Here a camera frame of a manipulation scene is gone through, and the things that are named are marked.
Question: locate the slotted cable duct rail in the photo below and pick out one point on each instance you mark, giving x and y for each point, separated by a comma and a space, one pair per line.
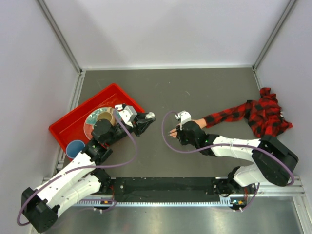
231, 202

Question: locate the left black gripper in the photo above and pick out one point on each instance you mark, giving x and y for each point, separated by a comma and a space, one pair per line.
141, 123

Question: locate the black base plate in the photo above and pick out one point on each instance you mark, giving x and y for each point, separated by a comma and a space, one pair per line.
164, 189

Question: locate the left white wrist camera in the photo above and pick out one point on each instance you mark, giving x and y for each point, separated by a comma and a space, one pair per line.
126, 113

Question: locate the red plastic tray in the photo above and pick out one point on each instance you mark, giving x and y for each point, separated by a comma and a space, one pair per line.
73, 125

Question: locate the beige ceramic mug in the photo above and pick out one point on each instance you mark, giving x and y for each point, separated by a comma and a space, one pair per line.
108, 114

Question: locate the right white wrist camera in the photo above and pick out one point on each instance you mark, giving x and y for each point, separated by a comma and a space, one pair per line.
183, 117

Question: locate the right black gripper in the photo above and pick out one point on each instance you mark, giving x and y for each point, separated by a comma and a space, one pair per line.
180, 136

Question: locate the blue plastic cup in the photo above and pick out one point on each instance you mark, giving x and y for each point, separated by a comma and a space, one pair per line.
73, 148

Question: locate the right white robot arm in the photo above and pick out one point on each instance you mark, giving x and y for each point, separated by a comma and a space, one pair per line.
271, 161

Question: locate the red and teal plate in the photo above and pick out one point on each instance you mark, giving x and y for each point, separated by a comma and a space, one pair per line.
91, 122

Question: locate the clear nail polish bottle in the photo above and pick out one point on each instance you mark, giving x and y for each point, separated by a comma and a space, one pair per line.
150, 115

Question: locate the mannequin hand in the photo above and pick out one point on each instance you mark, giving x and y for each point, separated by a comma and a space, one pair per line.
200, 122

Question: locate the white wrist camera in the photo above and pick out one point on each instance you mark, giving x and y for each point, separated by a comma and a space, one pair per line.
183, 117
126, 113

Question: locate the red plaid shirt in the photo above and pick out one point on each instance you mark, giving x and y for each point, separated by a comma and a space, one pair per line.
264, 116

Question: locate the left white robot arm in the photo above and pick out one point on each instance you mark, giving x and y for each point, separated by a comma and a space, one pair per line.
85, 174

